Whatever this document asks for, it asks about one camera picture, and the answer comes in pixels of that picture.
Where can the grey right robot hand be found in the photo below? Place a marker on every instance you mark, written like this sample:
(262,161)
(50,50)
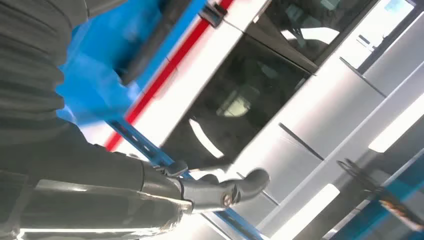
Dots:
(82,185)

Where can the blue metal shelf rack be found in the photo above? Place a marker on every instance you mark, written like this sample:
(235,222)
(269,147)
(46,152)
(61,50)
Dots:
(96,82)
(364,218)

